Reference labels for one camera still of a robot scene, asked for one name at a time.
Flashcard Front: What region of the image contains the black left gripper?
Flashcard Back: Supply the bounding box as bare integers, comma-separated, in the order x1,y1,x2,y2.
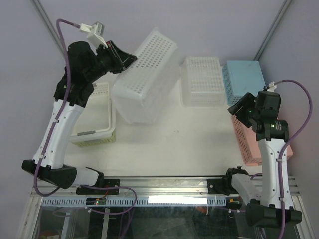
85,40,138,83

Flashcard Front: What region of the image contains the light blue perforated basket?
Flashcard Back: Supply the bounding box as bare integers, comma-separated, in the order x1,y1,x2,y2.
222,60,265,106

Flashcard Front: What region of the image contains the pink basket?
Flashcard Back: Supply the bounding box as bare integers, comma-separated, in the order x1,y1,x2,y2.
231,116,285,171

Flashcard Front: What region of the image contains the white perforated basket top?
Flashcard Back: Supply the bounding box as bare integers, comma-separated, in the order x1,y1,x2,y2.
180,57,226,108

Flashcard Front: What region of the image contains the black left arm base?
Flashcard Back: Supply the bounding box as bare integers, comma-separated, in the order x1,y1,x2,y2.
76,177,120,196

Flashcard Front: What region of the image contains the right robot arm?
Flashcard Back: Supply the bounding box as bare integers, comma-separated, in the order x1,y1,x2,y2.
223,91,302,228

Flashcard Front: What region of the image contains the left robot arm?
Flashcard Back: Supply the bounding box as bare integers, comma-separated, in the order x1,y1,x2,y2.
21,41,137,194

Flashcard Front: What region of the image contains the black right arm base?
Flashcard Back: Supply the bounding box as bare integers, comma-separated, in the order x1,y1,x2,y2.
207,166,249,196

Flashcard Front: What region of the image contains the yellow-green perforated basket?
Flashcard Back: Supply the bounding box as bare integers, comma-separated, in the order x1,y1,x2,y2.
71,131,116,147

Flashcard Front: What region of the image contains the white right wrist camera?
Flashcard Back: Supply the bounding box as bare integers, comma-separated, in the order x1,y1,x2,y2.
263,82,277,92

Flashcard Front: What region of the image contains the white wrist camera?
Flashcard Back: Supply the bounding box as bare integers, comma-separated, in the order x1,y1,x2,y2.
263,82,277,92
79,22,108,48

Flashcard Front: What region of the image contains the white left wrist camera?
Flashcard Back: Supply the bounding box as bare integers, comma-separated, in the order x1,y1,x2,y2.
79,22,108,48

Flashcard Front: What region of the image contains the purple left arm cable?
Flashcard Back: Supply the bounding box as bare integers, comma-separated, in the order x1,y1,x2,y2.
32,19,138,239

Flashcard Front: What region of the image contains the left aluminium frame post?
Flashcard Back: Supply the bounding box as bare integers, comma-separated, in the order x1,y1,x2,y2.
30,0,63,55

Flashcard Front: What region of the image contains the aluminium frame post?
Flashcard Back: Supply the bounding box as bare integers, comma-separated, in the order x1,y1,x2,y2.
30,0,63,55
254,0,294,61

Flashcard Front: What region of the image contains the right aluminium frame post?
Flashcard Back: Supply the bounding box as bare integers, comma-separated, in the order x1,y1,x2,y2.
254,0,294,61

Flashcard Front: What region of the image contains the grey slotted cable duct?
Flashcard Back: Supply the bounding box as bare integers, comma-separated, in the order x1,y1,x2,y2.
42,195,226,208

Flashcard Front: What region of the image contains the aluminium mounting rail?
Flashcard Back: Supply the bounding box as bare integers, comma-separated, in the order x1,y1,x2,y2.
38,175,300,197

